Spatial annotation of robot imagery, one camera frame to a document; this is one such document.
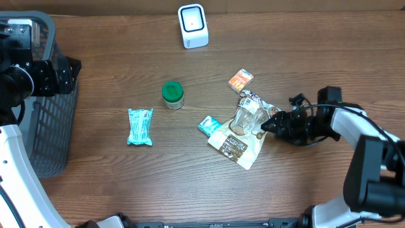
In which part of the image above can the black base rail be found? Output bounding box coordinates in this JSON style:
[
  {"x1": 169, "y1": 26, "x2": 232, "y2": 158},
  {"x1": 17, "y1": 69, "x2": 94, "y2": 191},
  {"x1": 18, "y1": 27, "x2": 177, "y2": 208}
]
[{"x1": 134, "y1": 218, "x2": 299, "y2": 228}]

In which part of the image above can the teal tissue packet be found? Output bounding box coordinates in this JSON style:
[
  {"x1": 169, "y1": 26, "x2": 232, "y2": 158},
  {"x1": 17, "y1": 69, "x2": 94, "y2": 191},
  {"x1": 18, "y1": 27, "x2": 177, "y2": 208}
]
[{"x1": 198, "y1": 115, "x2": 221, "y2": 137}]

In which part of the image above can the grey plastic mesh basket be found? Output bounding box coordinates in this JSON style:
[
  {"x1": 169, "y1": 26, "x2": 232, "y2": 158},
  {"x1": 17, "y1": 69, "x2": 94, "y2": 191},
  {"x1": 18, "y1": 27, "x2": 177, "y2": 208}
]
[{"x1": 1, "y1": 11, "x2": 78, "y2": 178}]

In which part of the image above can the mint green wipes packet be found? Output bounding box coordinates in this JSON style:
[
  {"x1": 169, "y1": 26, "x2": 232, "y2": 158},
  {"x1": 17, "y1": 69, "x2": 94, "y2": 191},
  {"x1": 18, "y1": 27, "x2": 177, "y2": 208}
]
[{"x1": 127, "y1": 108, "x2": 154, "y2": 146}]

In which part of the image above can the brown white snack bag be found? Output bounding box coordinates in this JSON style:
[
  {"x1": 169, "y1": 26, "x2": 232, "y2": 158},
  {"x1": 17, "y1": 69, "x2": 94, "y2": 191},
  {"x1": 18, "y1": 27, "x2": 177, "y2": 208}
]
[{"x1": 208, "y1": 89, "x2": 280, "y2": 170}]

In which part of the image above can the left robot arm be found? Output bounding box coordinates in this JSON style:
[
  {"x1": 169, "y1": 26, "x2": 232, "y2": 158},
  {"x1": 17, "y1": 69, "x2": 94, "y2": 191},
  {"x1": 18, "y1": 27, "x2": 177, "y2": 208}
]
[{"x1": 1, "y1": 17, "x2": 81, "y2": 227}]

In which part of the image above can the green lid jar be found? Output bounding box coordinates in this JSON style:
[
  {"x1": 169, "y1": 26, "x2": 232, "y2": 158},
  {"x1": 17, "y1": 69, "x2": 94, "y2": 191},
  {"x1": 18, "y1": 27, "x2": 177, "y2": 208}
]
[{"x1": 162, "y1": 81, "x2": 185, "y2": 110}]

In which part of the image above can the orange tissue packet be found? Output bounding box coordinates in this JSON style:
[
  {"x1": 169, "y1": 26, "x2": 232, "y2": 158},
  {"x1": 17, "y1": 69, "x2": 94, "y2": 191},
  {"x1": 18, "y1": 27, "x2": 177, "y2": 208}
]
[{"x1": 228, "y1": 68, "x2": 254, "y2": 93}]

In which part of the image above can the white barcode scanner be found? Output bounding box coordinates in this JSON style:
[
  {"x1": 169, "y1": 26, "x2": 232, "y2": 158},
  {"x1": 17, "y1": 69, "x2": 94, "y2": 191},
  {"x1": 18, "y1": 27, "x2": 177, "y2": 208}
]
[{"x1": 178, "y1": 3, "x2": 209, "y2": 49}]

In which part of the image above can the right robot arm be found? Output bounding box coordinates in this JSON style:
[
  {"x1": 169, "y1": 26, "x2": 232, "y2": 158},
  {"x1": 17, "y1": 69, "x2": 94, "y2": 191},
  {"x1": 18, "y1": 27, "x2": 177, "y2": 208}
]
[{"x1": 260, "y1": 86, "x2": 404, "y2": 227}]

